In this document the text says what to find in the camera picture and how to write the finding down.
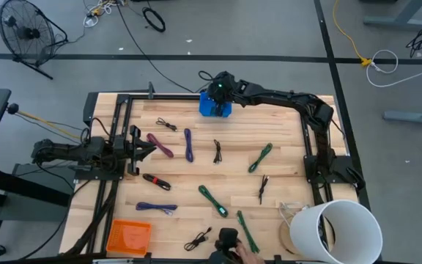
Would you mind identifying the white floor cable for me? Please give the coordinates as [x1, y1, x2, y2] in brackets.
[365, 49, 422, 89]

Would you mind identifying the small thin black cable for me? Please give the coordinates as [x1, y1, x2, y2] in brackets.
[155, 117, 178, 132]

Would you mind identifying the grey desk foot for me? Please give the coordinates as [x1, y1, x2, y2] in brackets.
[382, 98, 422, 128]

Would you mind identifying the black cable with red tie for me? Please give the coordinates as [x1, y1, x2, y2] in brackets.
[142, 173, 172, 192]

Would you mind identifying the black bundled cable silver plug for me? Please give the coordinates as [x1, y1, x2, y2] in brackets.
[183, 227, 213, 252]

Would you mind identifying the purple cable with white plug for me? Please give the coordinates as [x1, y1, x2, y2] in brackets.
[135, 202, 179, 217]

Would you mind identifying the black floor fan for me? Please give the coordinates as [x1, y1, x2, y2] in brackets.
[0, 0, 69, 81]

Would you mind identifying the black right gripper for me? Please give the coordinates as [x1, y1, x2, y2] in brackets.
[207, 71, 237, 117]

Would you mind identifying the coiled black floor cable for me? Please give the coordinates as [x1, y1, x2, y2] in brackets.
[141, 7, 167, 33]

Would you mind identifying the maroon braided cable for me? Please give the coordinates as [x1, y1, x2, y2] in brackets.
[146, 132, 175, 159]

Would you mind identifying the thin green braided cable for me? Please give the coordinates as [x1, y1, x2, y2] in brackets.
[236, 210, 261, 255]

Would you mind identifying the grey desk leg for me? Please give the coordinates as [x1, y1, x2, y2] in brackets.
[363, 0, 422, 31]

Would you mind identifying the purple braided cable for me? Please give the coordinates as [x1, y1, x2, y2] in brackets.
[183, 128, 195, 164]

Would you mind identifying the thick green cable teal plug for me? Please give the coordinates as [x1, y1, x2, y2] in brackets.
[198, 184, 229, 219]

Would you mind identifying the pile of white cables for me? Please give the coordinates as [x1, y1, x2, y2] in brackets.
[82, 0, 126, 29]

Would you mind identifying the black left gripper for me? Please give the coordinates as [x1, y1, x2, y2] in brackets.
[117, 124, 157, 177]

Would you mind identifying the yellow extension cord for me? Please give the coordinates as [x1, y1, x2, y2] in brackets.
[332, 0, 373, 68]

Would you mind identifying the orange plastic basket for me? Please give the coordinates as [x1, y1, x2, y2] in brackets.
[105, 219, 152, 257]

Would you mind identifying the black knob with yellow rod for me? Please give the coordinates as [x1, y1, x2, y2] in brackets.
[6, 103, 82, 140]

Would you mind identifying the black cable harness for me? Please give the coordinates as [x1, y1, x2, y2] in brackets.
[64, 179, 120, 257]

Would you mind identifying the blue plastic basket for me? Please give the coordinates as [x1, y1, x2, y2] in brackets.
[199, 91, 233, 118]

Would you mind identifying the long black floor cable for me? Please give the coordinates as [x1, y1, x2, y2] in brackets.
[115, 0, 196, 93]

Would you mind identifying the white plastic bucket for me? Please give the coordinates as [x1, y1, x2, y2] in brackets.
[289, 199, 384, 264]

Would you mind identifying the person's hand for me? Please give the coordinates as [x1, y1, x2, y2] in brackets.
[234, 241, 267, 264]

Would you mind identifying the black metal table frame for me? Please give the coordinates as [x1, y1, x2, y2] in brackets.
[82, 82, 366, 264]

